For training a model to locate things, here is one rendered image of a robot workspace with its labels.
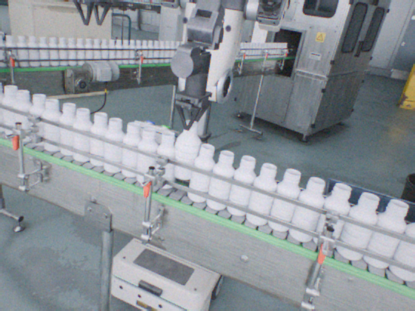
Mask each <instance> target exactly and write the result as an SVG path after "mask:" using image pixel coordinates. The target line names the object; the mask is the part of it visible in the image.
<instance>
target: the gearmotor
mask: <svg viewBox="0 0 415 311"><path fill-rule="evenodd" d="M64 77H65V84H64V85H65V91H66V94H67V95H70V93H72V94H86V93H90V83H92V82H104V84H105V89H104V94H105V100H104V104H103V105H102V107H101V109H102V108H103V106H104V105H105V101H106V92H107V84H108V83H107V82H108V81H116V80H117V79H118V78H119V67H118V65H116V63H115V62H113V61H107V62H102V61H96V62H85V63H84V64H83V65H82V67H71V68H67V69H64ZM98 111H100V109H98V110H97V111H96V112H98ZM96 112H93V113H96ZM90 114H92V113H90Z"/></svg>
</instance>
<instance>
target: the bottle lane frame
mask: <svg viewBox="0 0 415 311"><path fill-rule="evenodd" d="M36 160H38V161H40V162H41V170H39V171H38V172H37V173H41V177H42V182H39V183H38V184H36V185H34V186H32V187H31V189H30V192H28V193H27V195H30V196H32V197H35V198H37V199H39V200H41V201H45V202H47V203H49V204H52V205H55V206H57V207H60V208H61V209H65V210H67V211H69V212H71V213H75V214H77V215H80V216H81V217H82V216H83V217H84V205H85V204H86V203H87V202H88V201H92V202H96V203H97V204H100V205H102V206H104V207H108V209H109V210H110V212H111V228H112V229H114V230H116V231H118V232H121V233H124V234H125V235H128V236H131V237H133V238H135V239H137V240H140V241H142V240H141V236H142V233H143V226H142V223H143V221H144V219H145V197H144V188H141V187H137V186H136V185H135V184H129V183H127V182H125V179H124V180H118V179H116V178H114V177H113V176H107V175H105V174H103V172H102V173H98V172H96V171H93V168H92V169H88V168H85V167H83V165H77V164H73V161H72V162H69V161H66V160H62V158H57V157H55V156H53V155H48V154H45V153H44V151H42V152H40V151H37V150H34V148H33V149H31V148H29V147H26V146H25V145H24V162H25V171H26V173H27V174H29V173H31V172H33V171H34V170H36ZM19 173H20V171H19V156H18V150H16V151H15V150H14V149H13V142H12V141H8V140H6V139H3V138H0V184H3V185H5V186H6V187H9V188H11V189H14V190H18V191H19V187H20V179H19V178H18V174H19ZM37 173H34V174H32V175H30V178H29V179H28V181H29V185H31V184H33V183H36V182H37ZM19 192H21V191H19ZM181 200H182V199H180V200H178V201H177V200H173V199H172V198H169V195H167V196H165V195H160V194H158V191H156V192H153V194H152V201H151V208H150V221H152V220H153V219H154V218H155V217H157V216H158V205H160V206H163V207H164V212H163V216H161V217H159V218H160V219H161V220H162V228H161V229H160V228H159V229H158V230H157V231H156V232H155V233H154V234H153V240H152V241H150V242H149V243H148V244H151V245H153V246H154V247H156V248H160V249H161V250H164V251H165V252H169V253H172V254H174V255H176V256H179V257H181V258H183V259H185V260H187V261H191V262H193V263H194V264H197V265H199V266H202V267H204V268H207V269H208V270H212V271H214V272H216V273H218V274H220V275H224V276H226V277H228V278H230V279H232V280H234V281H238V282H239V283H241V284H244V285H245V286H247V287H251V288H253V289H255V290H257V291H260V292H262V293H264V294H267V295H269V296H271V297H273V298H275V299H277V300H280V301H284V302H285V303H287V304H290V305H291V306H293V307H295V308H297V309H299V308H300V306H301V302H302V299H303V296H304V293H305V289H306V287H307V285H308V280H309V278H310V276H311V271H312V269H313V266H314V264H315V260H316V257H317V254H318V252H319V251H318V249H316V250H315V251H313V250H309V249H307V248H305V247H303V246H302V243H300V245H296V244H294V243H291V242H289V241H288V238H287V237H285V239H284V240H282V239H280V238H277V237H275V236H273V233H272V232H270V234H269V235H268V234H266V233H264V232H262V231H259V230H258V229H259V228H258V227H257V228H256V229H253V228H251V227H248V226H245V225H244V224H245V223H244V222H243V223H242V224H240V223H237V222H235V221H231V217H230V218H229V219H226V218H223V217H221V216H218V214H219V212H217V213H216V214H213V213H210V212H206V211H205V209H206V208H203V210H201V209H199V208H195V207H193V203H192V204H190V205H189V204H184V203H182V202H181ZM321 268H324V269H326V270H327V271H326V273H325V276H324V278H323V279H321V280H319V283H322V285H321V287H320V289H319V296H316V297H315V301H314V303H313V305H314V309H313V310H312V311H415V289H412V288H411V287H408V286H406V284H405V282H404V281H403V284H400V283H396V282H394V281H390V280H388V277H387V275H384V277H381V276H379V275H376V274H374V273H372V272H369V270H368V268H367V269H366V270H361V269H360V268H357V267H355V266H353V265H352V264H351V262H350V261H349V262H348V263H345V262H341V261H337V260H336V259H335V257H334V255H332V256H331V257H328V256H325V260H324V261H323V264H322V266H321Z"/></svg>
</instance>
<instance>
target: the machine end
mask: <svg viewBox="0 0 415 311"><path fill-rule="evenodd" d="M390 3H391V0H288V8H287V10H286V13H285V17H284V21H283V22H282V26H281V27H280V30H279V31H278V32H271V31H269V32H268V37H267V41H266V43H275V42H276V43H287V47H288V46H290V47H291V46H294V47H299V49H293V50H292V52H297V54H296V59H295V62H294V65H293V71H287V72H280V73H270V75H269V76H264V80H263V82H262V88H261V94H260V97H259V103H258V106H257V109H256V117H257V118H263V119H264V120H266V121H269V122H271V123H274V124H278V125H280V126H282V127H286V128H288V129H290V130H295V131H297V132H299V133H301V134H303V135H304V137H303V138H300V139H299V141H300V142H302V143H308V140H307V139H305V136H309V135H310V134H314V133H316V132H318V131H319V132H321V133H324V134H327V133H328V131H327V130H325V128H327V127H329V126H331V125H335V124H337V125H338V124H339V125H342V126H344V124H343V123H342V121H343V120H346V119H348V118H349V117H351V112H353V111H354V108H353V106H354V104H355V101H356V98H357V96H358V93H359V88H360V87H361V84H362V83H364V81H365V80H364V79H363V78H364V76H365V74H366V73H370V70H366V69H367V68H368V63H369V61H370V60H372V58H373V56H371V55H372V53H373V51H374V48H375V45H376V42H377V39H378V38H379V34H380V32H381V29H382V25H383V24H384V21H385V16H386V13H389V11H390V9H388V8H389V6H390ZM260 76H261V75H257V76H246V77H240V82H239V89H238V92H237V96H236V98H235V99H234V101H235V110H238V111H239V115H236V117H237V118H244V116H243V115H242V112H243V113H247V114H249V115H252V112H253V107H254V103H255V100H256V92H257V89H258V85H259V80H260Z"/></svg>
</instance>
